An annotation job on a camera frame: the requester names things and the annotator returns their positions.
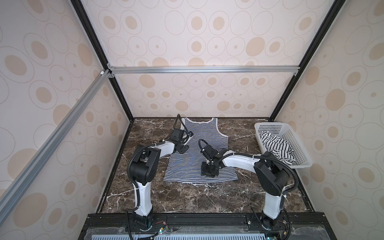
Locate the blue white striped tank top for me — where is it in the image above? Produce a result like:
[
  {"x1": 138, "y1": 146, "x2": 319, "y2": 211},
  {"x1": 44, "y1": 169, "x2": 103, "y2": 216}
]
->
[{"x1": 164, "y1": 118, "x2": 238, "y2": 185}]

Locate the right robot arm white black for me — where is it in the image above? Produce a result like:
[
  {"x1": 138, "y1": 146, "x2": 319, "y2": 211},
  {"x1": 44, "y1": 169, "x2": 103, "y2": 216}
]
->
[{"x1": 200, "y1": 145, "x2": 299, "y2": 230}]

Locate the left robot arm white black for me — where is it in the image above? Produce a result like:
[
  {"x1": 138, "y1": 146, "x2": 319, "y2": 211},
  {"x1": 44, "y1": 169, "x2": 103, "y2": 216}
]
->
[{"x1": 127, "y1": 129, "x2": 194, "y2": 230}]

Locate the black white striped tank top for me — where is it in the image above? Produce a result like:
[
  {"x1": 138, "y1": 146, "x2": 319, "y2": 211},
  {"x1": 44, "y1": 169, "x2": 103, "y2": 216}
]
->
[{"x1": 260, "y1": 131, "x2": 296, "y2": 166}]

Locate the white plastic laundry basket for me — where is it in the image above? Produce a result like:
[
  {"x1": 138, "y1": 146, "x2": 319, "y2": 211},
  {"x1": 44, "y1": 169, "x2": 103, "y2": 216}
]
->
[{"x1": 254, "y1": 122, "x2": 313, "y2": 169}]

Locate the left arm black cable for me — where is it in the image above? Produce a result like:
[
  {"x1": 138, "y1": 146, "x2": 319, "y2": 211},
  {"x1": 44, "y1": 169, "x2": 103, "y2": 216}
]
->
[{"x1": 126, "y1": 113, "x2": 194, "y2": 212}]

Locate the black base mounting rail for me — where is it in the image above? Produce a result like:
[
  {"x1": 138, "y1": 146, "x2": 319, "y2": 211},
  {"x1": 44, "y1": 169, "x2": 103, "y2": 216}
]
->
[{"x1": 78, "y1": 212, "x2": 336, "y2": 240}]

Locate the horizontal aluminium back rail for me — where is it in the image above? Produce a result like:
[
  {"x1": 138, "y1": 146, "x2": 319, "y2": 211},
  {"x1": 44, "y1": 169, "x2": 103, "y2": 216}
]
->
[{"x1": 110, "y1": 65, "x2": 300, "y2": 74}]

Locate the left black corner post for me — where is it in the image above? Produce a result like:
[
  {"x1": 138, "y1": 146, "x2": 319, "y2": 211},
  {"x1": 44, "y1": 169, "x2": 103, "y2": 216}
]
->
[{"x1": 69, "y1": 0, "x2": 135, "y2": 122}]

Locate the black corner post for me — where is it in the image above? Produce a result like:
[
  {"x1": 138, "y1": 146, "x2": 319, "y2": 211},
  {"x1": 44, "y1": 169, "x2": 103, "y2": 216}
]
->
[
  {"x1": 269, "y1": 0, "x2": 348, "y2": 122},
  {"x1": 69, "y1": 0, "x2": 135, "y2": 122}
]

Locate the right black corner post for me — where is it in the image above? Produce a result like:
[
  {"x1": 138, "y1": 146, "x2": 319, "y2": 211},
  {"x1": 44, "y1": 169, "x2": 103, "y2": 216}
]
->
[{"x1": 269, "y1": 0, "x2": 348, "y2": 122}]

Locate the diagonal aluminium left rail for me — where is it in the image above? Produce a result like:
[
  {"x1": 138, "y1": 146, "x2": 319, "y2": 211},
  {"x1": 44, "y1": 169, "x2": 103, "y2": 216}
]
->
[{"x1": 1, "y1": 69, "x2": 112, "y2": 224}]

